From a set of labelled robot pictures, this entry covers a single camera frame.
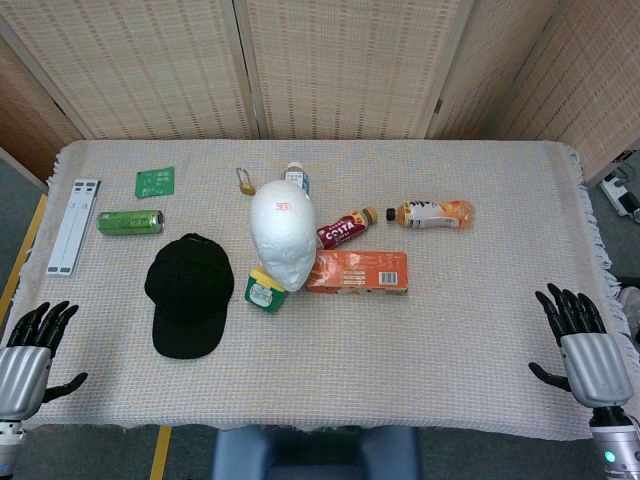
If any white foam mannequin head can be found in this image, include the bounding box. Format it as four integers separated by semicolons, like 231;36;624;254
249;179;318;293

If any clear water bottle blue label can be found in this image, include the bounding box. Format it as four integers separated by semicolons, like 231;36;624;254
280;160;311;196

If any orange cardboard box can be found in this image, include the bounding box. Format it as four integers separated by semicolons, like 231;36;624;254
305;250;410;295

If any brass padlock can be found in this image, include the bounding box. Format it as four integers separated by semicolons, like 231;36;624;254
235;167;256;197

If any green drink can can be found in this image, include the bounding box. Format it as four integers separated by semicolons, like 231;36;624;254
96;209;165;236

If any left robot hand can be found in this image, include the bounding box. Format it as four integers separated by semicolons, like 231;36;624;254
0;300;89;420

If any Costa coffee bottle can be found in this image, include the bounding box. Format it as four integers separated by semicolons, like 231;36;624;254
316;206;378;251

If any black baseball cap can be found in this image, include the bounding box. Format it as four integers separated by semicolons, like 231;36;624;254
144;232;236;360

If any green jar yellow lid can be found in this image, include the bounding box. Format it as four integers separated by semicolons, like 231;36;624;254
243;266;288;315

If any woven folding screen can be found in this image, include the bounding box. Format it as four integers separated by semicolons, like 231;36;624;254
0;0;640;189

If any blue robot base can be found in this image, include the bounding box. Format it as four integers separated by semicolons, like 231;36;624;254
212;426;419;480

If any green sachet packet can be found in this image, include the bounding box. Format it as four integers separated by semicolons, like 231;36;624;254
134;166;176;200

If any orange tea bottle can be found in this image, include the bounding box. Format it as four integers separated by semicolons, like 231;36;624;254
385;199;476;232

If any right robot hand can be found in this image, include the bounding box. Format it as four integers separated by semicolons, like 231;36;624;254
528;283;634;410

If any beige woven tablecloth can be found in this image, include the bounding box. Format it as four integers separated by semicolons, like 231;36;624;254
0;138;630;442

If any white power strip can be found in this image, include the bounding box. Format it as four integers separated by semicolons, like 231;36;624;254
46;179;102;277
599;149;640;224

